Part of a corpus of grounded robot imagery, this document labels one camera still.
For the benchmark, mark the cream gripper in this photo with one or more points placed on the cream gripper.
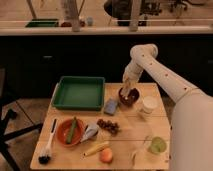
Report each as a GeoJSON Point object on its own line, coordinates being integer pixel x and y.
{"type": "Point", "coordinates": [128, 83]}

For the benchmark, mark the tan rectangular eraser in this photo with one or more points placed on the tan rectangular eraser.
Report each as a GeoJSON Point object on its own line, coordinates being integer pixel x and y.
{"type": "Point", "coordinates": [125, 92]}

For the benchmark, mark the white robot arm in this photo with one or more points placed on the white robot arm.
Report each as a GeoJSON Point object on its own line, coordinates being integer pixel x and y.
{"type": "Point", "coordinates": [191, 143]}

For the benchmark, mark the dark brown bowl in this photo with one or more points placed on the dark brown bowl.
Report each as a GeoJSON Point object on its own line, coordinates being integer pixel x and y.
{"type": "Point", "coordinates": [131, 99]}

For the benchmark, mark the blue sponge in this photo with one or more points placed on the blue sponge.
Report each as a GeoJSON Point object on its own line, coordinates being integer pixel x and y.
{"type": "Point", "coordinates": [110, 106]}

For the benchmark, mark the white paper cup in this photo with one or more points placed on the white paper cup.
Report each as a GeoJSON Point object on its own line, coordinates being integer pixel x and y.
{"type": "Point", "coordinates": [149, 104]}

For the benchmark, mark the bunch of dark grapes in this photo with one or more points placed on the bunch of dark grapes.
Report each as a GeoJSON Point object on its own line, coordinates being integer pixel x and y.
{"type": "Point", "coordinates": [111, 127]}

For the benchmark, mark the wooden table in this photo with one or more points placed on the wooden table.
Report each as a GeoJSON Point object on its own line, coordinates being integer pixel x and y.
{"type": "Point", "coordinates": [136, 131]}

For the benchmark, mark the green plastic tray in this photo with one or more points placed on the green plastic tray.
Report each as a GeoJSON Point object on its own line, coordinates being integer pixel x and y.
{"type": "Point", "coordinates": [79, 93]}

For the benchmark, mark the green cucumber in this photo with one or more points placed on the green cucumber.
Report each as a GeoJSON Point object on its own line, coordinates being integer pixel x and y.
{"type": "Point", "coordinates": [71, 130]}

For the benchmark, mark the green plastic cup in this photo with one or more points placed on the green plastic cup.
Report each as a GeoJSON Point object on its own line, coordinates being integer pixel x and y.
{"type": "Point", "coordinates": [158, 145]}

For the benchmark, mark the yellow corn cob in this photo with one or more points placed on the yellow corn cob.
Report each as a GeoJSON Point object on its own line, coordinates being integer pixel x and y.
{"type": "Point", "coordinates": [96, 148]}

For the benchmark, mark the background blue cup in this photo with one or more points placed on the background blue cup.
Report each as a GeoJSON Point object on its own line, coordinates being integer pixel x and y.
{"type": "Point", "coordinates": [90, 21]}

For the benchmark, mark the orange fruit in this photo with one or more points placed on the orange fruit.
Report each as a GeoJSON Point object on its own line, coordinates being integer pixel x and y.
{"type": "Point", "coordinates": [106, 155]}

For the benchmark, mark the orange plastic bowl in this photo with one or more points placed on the orange plastic bowl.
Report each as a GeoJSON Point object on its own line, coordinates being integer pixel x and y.
{"type": "Point", "coordinates": [64, 129]}

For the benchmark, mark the background green tray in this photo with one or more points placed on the background green tray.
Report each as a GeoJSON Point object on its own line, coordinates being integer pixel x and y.
{"type": "Point", "coordinates": [43, 23]}

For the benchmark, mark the white black dish brush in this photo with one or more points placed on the white black dish brush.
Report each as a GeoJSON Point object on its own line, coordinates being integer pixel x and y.
{"type": "Point", "coordinates": [45, 154]}

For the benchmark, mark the black office chair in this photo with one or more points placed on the black office chair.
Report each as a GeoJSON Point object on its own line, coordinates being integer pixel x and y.
{"type": "Point", "coordinates": [7, 97]}

